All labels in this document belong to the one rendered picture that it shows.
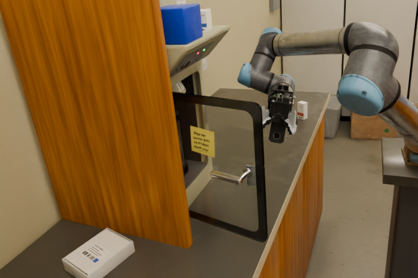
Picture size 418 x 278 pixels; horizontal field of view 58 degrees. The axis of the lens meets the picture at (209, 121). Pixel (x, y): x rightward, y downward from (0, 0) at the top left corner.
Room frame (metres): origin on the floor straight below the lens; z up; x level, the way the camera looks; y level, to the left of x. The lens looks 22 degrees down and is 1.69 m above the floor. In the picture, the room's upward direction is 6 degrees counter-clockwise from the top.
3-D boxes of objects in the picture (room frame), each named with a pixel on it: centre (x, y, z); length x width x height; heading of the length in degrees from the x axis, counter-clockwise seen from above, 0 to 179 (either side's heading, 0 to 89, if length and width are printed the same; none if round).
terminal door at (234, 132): (0.89, 0.00, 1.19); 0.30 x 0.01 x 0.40; 54
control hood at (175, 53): (1.10, 0.02, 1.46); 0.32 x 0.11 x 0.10; 154
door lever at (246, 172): (0.82, -0.04, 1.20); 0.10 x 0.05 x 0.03; 54
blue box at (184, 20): (1.02, 0.06, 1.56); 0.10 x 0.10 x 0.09; 64
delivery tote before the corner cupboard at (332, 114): (3.59, -1.05, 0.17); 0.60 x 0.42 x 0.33; 62
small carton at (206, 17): (1.16, -0.01, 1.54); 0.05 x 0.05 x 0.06; 71
